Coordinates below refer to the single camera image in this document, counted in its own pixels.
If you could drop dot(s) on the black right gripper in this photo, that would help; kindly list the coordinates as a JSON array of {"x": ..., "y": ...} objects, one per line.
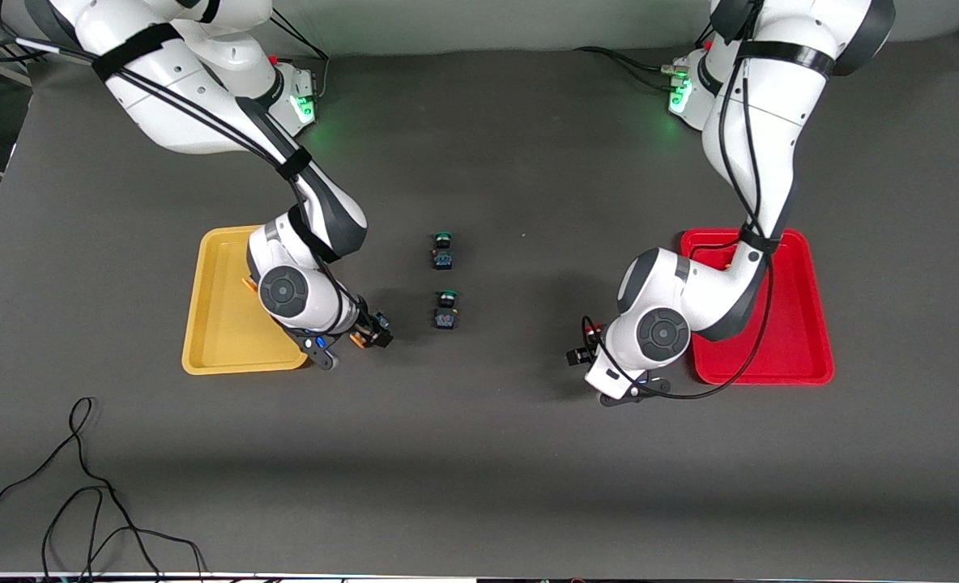
[{"x": 372, "y": 328}]

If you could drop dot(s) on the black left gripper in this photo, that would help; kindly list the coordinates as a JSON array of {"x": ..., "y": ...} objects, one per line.
[{"x": 583, "y": 354}]

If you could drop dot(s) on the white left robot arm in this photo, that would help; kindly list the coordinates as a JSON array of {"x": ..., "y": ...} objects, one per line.
[{"x": 771, "y": 129}]

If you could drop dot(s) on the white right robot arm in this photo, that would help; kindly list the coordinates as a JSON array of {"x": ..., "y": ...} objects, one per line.
[{"x": 172, "y": 97}]

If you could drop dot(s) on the green push button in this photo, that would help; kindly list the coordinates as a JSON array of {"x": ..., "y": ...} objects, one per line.
[
  {"x": 443, "y": 251},
  {"x": 446, "y": 311}
]

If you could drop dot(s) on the yellow plastic tray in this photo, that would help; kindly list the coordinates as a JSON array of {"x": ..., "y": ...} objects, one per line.
[{"x": 220, "y": 324}]

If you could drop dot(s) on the red plastic tray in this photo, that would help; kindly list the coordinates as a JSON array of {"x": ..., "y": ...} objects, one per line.
[{"x": 795, "y": 324}]

